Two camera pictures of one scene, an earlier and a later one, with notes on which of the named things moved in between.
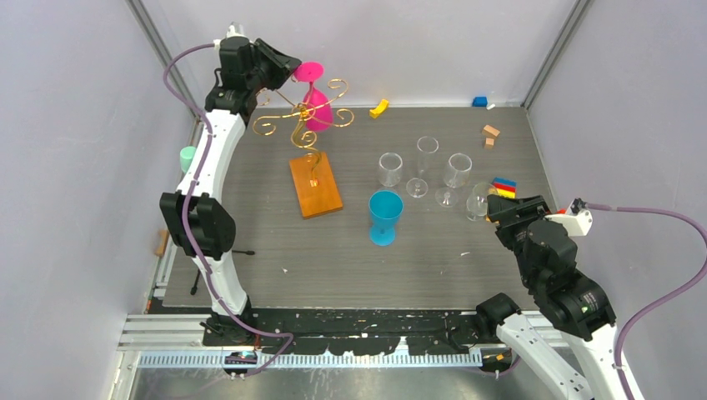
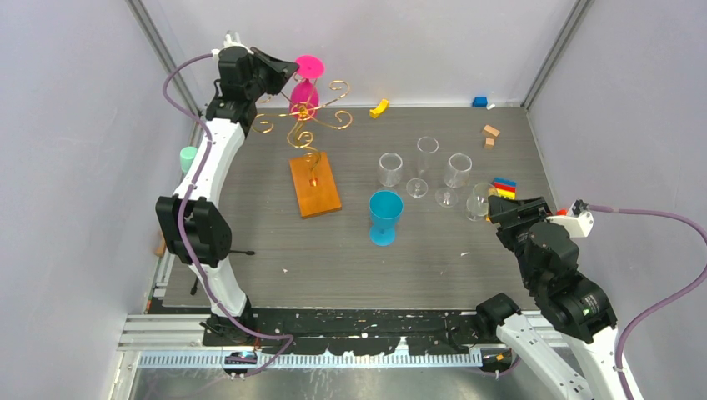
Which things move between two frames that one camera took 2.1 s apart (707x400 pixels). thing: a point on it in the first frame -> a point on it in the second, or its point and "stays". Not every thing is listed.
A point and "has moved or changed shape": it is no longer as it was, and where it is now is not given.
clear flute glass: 417,187 stays
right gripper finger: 534,205 stays
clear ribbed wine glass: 457,175 stays
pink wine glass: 317,107 has moved or changed shape
